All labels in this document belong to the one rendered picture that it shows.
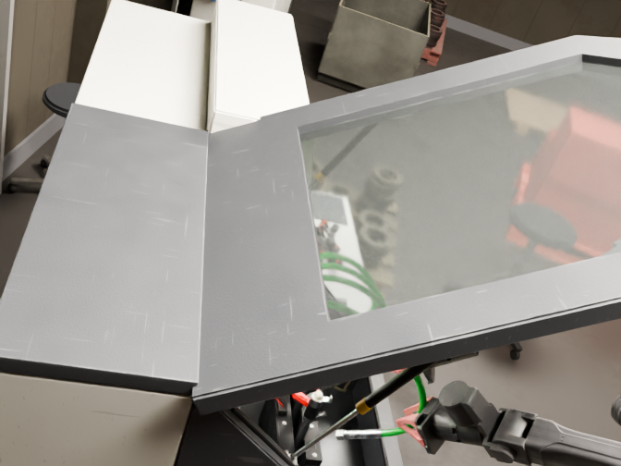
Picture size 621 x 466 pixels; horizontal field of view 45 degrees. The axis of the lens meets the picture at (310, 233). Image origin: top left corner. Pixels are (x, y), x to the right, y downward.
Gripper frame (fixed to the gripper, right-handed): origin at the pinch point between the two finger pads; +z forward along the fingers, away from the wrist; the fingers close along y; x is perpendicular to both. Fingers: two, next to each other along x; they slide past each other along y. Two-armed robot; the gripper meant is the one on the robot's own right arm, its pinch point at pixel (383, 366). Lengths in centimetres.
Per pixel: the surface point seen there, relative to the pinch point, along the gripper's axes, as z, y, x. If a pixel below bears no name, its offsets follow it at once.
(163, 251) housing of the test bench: 13, 51, 21
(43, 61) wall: 174, 71, -214
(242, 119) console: 10, 53, -24
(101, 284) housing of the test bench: 17, 55, 33
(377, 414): 15.4, -25.5, -15.1
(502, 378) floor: 25, -152, -160
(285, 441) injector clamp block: 27.6, -8.5, 5.1
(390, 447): 12.3, -28.2, -6.3
